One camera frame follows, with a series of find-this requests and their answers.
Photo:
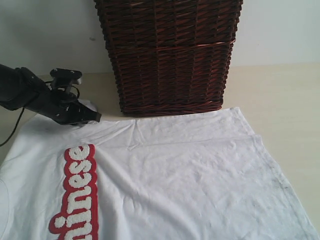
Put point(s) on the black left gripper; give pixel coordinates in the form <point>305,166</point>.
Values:
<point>61,104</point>

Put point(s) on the white t-shirt red logo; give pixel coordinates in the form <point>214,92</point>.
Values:
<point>203,176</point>

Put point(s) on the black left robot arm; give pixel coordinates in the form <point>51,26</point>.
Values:
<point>21,88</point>

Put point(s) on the dark brown wicker basket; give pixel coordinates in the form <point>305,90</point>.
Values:
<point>169,57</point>

